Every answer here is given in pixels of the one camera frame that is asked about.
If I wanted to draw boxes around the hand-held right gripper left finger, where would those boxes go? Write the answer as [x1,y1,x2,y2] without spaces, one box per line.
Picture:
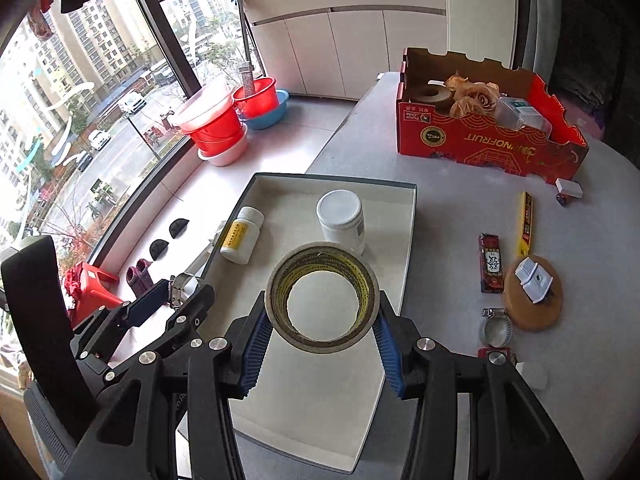
[65,292,273,480]

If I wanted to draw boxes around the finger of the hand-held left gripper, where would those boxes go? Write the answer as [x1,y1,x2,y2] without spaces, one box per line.
[160,285,216,356]
[75,282,168,361]

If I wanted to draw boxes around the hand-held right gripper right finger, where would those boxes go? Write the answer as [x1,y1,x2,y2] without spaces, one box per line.
[372,294,583,480]

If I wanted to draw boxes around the metal hose clamp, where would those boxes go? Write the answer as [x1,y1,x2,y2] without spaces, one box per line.
[481,308,514,348]
[170,271,203,306]

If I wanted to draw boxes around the white shallow tray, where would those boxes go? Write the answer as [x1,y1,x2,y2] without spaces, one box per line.
[197,172,418,476]

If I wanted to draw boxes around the beige adhesive tape roll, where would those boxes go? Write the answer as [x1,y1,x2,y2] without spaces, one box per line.
[265,242,381,353]

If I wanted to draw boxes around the dark red printed pack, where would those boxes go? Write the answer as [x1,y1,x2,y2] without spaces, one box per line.
[478,232,504,294]

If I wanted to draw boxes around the white plastic basket piece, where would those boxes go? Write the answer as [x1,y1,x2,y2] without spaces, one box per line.
[515,257,553,305]

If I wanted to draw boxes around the red plastic stool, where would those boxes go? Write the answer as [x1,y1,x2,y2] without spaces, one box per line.
[62,261,125,328]

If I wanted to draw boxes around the white bottle with yellow label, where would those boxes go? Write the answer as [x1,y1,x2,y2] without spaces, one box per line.
[220,206,265,264]

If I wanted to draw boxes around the round wooden coaster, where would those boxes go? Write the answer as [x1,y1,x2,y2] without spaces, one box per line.
[501,254,564,332]

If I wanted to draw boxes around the white plastic jar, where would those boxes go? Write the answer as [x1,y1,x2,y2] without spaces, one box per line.
[316,190,366,256]

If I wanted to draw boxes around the white basin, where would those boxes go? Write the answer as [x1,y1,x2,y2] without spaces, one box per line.
[198,125,249,167]

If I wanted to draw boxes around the red plastic bucket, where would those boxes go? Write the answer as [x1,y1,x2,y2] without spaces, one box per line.
[182,105,244,156]

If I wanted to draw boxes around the blue basin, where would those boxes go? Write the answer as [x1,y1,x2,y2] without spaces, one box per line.
[242,89,291,131]

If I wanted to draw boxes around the red cardboard box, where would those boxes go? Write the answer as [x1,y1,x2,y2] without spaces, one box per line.
[396,47,590,186]

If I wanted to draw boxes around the red basin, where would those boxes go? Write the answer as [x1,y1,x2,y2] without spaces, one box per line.
[232,77,280,120]

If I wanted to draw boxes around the metal pole with perforated head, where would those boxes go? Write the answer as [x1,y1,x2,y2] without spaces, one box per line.
[234,0,254,98]

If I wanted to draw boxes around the brown tape roll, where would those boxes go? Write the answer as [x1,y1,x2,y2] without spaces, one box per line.
[417,81,453,108]

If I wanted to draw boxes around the dried beige rose bunch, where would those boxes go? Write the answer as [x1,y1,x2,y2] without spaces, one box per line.
[445,74,501,118]

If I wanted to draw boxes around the clear plastic box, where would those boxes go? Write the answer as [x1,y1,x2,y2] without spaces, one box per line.
[495,96,553,136]

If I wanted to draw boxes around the red hanging ornament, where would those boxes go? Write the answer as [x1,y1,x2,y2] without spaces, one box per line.
[30,0,63,38]

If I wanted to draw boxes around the white cabinet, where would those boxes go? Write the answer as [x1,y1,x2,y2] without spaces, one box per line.
[240,0,448,102]

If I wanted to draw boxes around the purple cloth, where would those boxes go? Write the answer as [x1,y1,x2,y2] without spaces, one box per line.
[575,105,608,136]

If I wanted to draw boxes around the black window frame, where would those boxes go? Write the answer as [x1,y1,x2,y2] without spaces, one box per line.
[0,0,266,281]

